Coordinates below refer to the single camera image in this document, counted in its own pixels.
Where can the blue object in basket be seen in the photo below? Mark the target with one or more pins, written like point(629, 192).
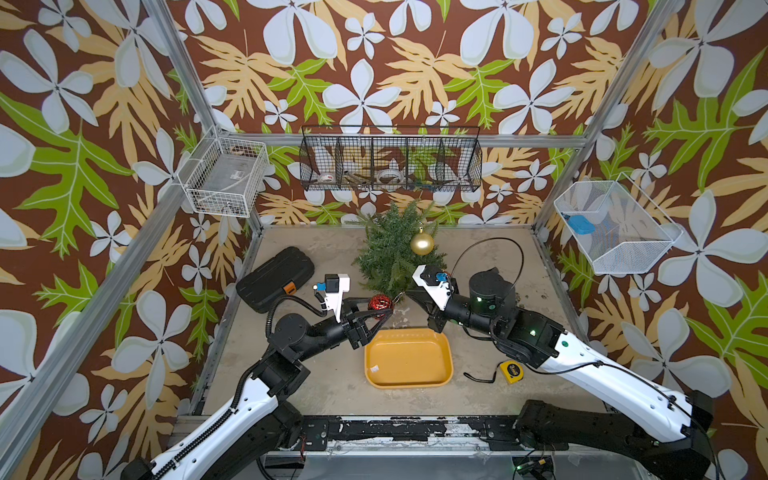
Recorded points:
point(580, 225)

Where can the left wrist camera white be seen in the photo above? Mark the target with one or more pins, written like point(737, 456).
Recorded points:
point(330, 293)

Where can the small green christmas tree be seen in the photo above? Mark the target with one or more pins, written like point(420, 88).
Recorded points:
point(386, 260)

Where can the yellow tape measure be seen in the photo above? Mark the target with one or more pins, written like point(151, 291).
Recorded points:
point(510, 370)

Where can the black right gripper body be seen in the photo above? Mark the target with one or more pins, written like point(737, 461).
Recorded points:
point(438, 320)

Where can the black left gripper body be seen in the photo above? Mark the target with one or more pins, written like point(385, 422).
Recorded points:
point(358, 324)

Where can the yellow plastic tray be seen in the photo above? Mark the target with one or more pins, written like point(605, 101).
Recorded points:
point(408, 358)

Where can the red ornament with gold cap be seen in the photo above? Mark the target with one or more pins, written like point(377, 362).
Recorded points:
point(380, 303)

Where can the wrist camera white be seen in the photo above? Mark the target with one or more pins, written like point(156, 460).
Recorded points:
point(436, 283)
point(330, 293)

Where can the black tool case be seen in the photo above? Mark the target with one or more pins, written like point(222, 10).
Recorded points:
point(283, 274)

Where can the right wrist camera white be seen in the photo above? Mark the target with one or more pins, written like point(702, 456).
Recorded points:
point(436, 283)

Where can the gold ornament ball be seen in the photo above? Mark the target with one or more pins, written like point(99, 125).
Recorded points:
point(422, 243)

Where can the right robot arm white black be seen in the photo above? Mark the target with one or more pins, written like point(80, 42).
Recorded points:
point(662, 429)

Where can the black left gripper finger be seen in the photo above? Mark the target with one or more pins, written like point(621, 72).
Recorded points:
point(374, 323)
point(358, 309)

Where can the white wire basket left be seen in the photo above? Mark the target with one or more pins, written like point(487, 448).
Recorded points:
point(223, 175)

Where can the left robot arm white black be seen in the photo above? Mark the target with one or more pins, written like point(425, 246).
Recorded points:
point(259, 418)

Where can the white mesh basket right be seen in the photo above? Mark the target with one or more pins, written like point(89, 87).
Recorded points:
point(633, 233)

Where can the black metal base rail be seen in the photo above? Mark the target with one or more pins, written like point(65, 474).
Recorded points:
point(320, 433)

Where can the black wire basket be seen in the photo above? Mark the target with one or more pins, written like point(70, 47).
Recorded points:
point(372, 157)

